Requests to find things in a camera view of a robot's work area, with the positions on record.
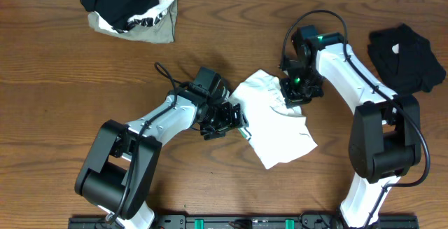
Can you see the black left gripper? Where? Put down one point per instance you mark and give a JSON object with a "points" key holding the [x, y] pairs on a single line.
{"points": [[234, 118]]}

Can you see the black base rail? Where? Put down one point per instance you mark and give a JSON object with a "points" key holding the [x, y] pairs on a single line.
{"points": [[303, 221]]}

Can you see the white black-print garment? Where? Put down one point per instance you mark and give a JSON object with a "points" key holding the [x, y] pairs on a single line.
{"points": [[148, 19]]}

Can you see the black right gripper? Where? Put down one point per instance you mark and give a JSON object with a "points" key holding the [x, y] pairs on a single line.
{"points": [[292, 99]]}

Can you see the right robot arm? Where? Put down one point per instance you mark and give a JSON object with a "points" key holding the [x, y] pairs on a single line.
{"points": [[384, 141]]}

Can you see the black garment right side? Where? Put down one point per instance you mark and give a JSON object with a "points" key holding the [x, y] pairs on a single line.
{"points": [[404, 60]]}

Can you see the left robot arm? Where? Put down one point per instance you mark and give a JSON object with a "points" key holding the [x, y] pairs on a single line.
{"points": [[118, 171]]}

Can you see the white printed t-shirt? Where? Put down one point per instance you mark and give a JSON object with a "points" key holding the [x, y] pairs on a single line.
{"points": [[276, 133]]}

